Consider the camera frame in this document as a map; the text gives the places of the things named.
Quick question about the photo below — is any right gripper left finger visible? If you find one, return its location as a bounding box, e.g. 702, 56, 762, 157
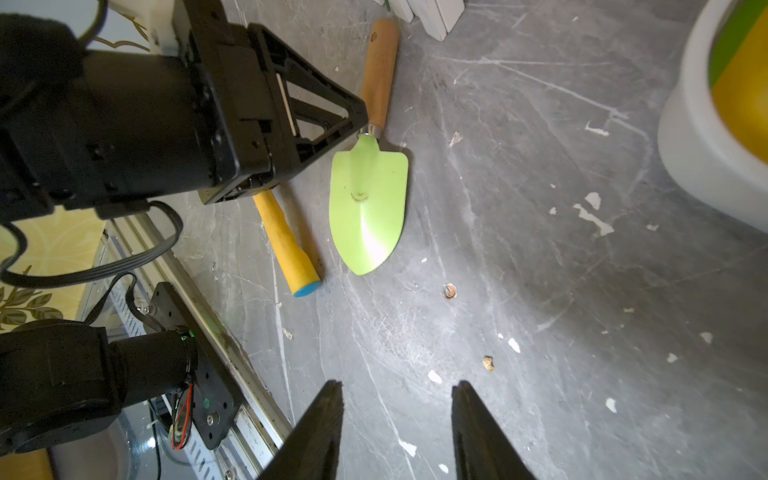
258, 380, 344, 480

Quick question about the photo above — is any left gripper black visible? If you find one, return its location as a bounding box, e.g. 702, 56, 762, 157
1, 1, 282, 222

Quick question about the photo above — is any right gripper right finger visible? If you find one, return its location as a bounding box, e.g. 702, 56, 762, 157
451, 380, 535, 480

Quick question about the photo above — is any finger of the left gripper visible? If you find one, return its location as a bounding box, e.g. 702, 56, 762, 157
245, 22, 370, 205

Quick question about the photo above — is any yellow handle tool front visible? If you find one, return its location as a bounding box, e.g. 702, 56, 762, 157
253, 190, 321, 298

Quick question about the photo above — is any green shovel pile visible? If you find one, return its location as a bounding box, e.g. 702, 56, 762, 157
708, 0, 767, 88

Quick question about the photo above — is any yellow shovel pile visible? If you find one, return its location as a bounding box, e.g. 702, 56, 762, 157
712, 6, 767, 163

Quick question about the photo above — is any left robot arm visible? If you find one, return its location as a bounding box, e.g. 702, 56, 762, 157
1, 1, 368, 455

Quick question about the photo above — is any small green metal shovel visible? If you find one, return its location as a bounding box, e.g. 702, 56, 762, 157
329, 18, 409, 276

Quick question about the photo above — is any white storage box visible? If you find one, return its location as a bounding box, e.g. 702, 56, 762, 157
657, 1, 767, 231

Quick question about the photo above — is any artificial flower basket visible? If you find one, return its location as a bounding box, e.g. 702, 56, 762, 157
374, 0, 466, 41

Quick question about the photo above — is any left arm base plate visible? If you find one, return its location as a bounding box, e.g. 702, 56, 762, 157
150, 282, 244, 450

